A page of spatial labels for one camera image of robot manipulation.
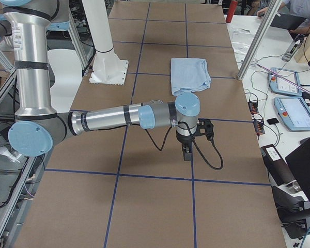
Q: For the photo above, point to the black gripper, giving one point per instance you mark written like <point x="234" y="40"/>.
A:
<point x="184" y="140"/>

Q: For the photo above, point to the light blue button-up shirt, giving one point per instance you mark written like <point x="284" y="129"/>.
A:
<point x="189" y="75"/>

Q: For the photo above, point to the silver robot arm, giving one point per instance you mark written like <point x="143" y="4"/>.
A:
<point x="39" y="126"/>

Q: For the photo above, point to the upper blue teach pendant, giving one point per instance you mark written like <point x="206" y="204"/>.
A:
<point x="285" y="82"/>

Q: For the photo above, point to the blue teach pendant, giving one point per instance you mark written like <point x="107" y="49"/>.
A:
<point x="294" y="113"/>
<point x="285" y="82"/>

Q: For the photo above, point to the lower blue teach pendant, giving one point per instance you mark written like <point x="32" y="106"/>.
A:
<point x="294" y="113"/>

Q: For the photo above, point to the black monitor screen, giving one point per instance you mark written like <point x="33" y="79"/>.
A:
<point x="299" y="163"/>

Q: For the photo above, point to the clear plastic bag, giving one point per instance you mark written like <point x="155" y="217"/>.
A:
<point x="241" y="40"/>

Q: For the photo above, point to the white plastic chair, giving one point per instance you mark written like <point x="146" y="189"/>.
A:
<point x="67" y="70"/>

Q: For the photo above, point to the red water bottle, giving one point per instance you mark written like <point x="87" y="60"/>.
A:
<point x="232" y="8"/>

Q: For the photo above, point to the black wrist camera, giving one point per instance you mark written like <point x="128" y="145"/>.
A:
<point x="205" y="128"/>

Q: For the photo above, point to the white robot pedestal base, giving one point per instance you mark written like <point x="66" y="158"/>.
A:
<point x="107" y="67"/>

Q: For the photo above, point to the aluminium frame post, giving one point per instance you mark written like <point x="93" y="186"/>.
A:
<point x="261" y="32"/>

